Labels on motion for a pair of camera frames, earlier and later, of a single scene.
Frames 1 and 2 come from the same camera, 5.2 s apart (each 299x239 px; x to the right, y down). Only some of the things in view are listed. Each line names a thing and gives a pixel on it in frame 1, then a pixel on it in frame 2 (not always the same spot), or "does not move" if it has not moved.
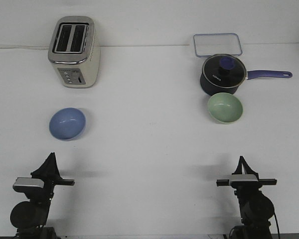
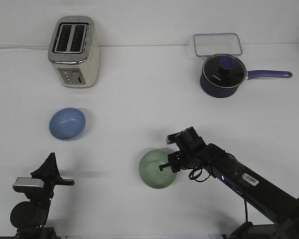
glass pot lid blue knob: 224,71 does not move
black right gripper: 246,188 → 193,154
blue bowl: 68,123 does not move
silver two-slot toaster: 73,53 does not move
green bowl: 225,108 → 150,172
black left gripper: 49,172 does not move
